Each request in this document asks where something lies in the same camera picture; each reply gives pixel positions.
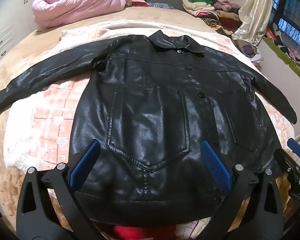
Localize white bag of clothes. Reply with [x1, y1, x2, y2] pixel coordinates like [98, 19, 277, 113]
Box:
[236, 40, 262, 63]

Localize orange white bear blanket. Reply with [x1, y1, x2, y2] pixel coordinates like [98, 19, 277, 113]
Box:
[4, 26, 297, 240]

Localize black leather jacket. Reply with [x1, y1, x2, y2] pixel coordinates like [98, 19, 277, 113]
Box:
[0, 30, 297, 227]

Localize green sill mat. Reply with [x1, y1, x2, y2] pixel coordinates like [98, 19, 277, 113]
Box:
[261, 35, 300, 93]

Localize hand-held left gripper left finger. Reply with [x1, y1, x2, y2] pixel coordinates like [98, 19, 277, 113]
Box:
[16, 139, 102, 240]

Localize blue patterned cloth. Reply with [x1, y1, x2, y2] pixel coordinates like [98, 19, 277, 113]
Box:
[147, 2, 171, 8]

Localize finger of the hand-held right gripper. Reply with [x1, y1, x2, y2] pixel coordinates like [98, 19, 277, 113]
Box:
[287, 139, 300, 160]
[274, 148, 298, 174]

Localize white wardrobe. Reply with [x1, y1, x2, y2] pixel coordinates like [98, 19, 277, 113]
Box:
[0, 0, 63, 70]

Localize heap of colourful sill clothes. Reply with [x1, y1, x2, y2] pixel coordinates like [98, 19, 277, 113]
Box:
[265, 27, 300, 80]

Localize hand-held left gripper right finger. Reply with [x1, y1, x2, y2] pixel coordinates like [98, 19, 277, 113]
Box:
[197, 140, 284, 240]

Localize pink duvet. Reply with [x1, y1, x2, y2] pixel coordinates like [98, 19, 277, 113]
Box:
[32, 0, 127, 32]

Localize pile of folded clothes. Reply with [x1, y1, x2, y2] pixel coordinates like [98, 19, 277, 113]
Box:
[181, 0, 243, 34]

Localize cream satin curtain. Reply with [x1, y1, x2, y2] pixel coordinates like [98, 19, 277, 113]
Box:
[231, 0, 274, 47]

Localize dark framed window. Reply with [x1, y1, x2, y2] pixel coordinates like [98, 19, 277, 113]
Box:
[271, 0, 300, 53]

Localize bright red cloth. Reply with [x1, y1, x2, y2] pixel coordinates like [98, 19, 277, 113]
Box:
[111, 225, 147, 240]

